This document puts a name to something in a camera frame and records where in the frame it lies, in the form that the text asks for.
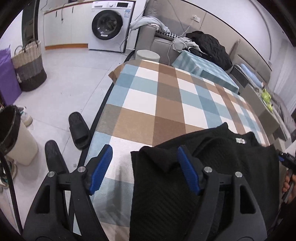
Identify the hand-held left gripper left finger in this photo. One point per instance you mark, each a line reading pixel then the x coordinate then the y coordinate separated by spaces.
pixel 101 171

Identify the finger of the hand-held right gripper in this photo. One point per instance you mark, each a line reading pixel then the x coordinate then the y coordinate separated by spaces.
pixel 281 158

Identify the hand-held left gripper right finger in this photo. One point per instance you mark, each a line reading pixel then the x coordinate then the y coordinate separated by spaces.
pixel 188 171

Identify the black knit sweater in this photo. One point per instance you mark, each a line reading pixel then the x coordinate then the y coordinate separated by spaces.
pixel 161 208

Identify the person's right hand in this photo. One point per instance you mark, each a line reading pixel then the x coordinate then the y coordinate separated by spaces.
pixel 290 183

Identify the black slipper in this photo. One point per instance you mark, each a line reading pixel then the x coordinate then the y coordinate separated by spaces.
pixel 54 155
pixel 78 129

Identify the grey bedside cabinet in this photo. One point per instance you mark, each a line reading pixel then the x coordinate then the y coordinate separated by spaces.
pixel 256 104

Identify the green toy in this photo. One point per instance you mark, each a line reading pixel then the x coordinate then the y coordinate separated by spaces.
pixel 266 96

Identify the plaid blanket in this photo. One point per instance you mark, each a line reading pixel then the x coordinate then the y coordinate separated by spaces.
pixel 143 99

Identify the beige trash bin black liner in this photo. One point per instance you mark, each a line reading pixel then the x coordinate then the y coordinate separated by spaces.
pixel 20 143

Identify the light blue pillow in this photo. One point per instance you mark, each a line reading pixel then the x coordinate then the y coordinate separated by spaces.
pixel 251 74

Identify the white sneaker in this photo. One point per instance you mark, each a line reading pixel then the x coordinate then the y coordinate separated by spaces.
pixel 26 117

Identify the worn sneaker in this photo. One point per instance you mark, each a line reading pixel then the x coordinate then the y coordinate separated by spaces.
pixel 5 176

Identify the grey bed headboard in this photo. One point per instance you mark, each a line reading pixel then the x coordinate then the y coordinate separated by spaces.
pixel 254 60

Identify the teal plaid covered table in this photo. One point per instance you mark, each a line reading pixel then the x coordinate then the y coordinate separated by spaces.
pixel 203 69

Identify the round white stool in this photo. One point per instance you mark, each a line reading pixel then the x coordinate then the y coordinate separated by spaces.
pixel 148 55

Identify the woven laundry basket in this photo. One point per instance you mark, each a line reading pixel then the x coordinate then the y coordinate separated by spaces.
pixel 30 69

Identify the black jacket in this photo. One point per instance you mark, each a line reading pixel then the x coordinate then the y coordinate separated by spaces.
pixel 210 46

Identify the white garment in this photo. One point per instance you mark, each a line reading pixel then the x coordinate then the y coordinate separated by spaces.
pixel 182 44

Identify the purple bag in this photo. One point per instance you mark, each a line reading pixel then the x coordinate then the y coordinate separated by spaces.
pixel 8 78

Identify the grey sofa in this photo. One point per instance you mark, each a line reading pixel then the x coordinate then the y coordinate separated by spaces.
pixel 148 40

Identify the checkered cushion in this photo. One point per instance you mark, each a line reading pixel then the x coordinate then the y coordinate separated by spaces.
pixel 167 34

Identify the white washing machine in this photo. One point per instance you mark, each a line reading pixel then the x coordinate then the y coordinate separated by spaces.
pixel 106 23

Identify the white lower cabinets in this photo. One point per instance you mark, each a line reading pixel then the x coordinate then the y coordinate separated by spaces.
pixel 69 25

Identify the grey hoodie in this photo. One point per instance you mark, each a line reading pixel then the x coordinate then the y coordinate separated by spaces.
pixel 148 23

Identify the black door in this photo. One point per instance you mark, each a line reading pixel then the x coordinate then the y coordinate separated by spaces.
pixel 29 23

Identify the wall socket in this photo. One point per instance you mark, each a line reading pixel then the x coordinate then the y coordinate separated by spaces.
pixel 196 18

